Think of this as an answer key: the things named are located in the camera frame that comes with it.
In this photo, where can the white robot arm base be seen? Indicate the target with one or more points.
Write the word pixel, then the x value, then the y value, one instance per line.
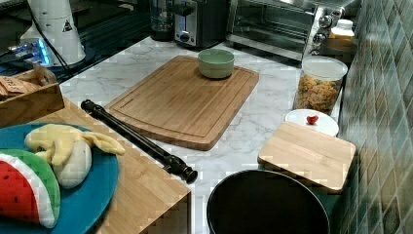
pixel 53 22

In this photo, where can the large bamboo cutting board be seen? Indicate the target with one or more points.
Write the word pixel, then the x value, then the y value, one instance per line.
pixel 176 104

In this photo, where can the green ceramic bowl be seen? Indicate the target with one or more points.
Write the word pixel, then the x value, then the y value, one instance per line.
pixel 216 63

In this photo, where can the silver black toaster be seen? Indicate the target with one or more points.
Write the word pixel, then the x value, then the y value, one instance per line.
pixel 199 24

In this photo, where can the black round pan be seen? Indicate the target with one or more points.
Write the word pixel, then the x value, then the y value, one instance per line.
pixel 262 202

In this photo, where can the small red strawberry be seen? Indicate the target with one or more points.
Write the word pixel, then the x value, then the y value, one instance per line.
pixel 311 120

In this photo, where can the dark glass blender jar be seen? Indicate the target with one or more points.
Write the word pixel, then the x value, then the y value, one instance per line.
pixel 161 20

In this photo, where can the white plate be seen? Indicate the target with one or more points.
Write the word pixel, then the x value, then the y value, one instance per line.
pixel 325 124

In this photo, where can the clear cereal container white lid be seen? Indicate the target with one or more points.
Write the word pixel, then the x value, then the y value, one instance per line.
pixel 320 83

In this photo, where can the silver toaster oven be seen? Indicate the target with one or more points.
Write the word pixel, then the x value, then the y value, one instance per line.
pixel 289 28

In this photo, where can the small bamboo board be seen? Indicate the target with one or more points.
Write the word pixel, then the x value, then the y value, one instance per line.
pixel 320 159

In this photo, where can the plush peeled banana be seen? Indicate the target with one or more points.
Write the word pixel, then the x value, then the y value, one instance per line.
pixel 68 150

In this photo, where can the blue round plate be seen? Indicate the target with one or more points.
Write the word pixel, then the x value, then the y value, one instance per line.
pixel 81 206

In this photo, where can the white lidded jar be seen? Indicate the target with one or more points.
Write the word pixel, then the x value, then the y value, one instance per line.
pixel 342 30

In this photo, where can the wooden box with bread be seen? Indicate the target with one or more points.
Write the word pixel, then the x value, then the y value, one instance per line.
pixel 28 96

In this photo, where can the plush watermelon slice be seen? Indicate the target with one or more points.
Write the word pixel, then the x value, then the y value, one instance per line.
pixel 29 189

